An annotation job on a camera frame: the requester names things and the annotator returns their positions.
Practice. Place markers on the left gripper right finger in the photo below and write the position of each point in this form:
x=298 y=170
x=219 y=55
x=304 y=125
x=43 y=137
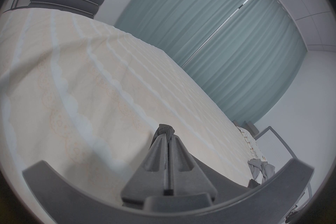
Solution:
x=190 y=178

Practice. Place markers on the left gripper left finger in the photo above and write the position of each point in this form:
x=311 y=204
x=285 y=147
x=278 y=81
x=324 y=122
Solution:
x=148 y=178

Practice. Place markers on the black T-shirt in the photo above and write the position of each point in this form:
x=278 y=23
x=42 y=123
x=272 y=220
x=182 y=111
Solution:
x=164 y=130

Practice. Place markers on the bed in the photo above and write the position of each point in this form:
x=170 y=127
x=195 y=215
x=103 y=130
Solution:
x=91 y=73

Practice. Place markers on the grey garment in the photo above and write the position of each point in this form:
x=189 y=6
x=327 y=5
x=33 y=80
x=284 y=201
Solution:
x=258 y=166

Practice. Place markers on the white printed pillow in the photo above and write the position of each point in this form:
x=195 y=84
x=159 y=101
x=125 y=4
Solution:
x=248 y=139

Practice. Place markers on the grey bedside table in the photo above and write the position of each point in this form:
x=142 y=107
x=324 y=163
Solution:
x=249 y=127

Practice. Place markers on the blue-green curtain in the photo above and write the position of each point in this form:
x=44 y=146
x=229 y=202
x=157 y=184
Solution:
x=249 y=60
x=183 y=7

